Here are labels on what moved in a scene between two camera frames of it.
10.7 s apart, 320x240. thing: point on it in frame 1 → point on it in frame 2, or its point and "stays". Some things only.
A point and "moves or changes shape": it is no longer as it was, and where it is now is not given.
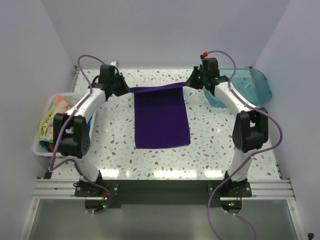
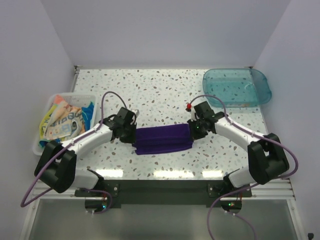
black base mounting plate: x=164 y=192 stays
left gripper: x=125 y=88 → x=131 y=139
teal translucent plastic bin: x=251 y=84 stays
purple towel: x=161 y=120 moves or changes shape
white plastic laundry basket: x=71 y=98 stays
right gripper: x=191 y=82 → x=195 y=135
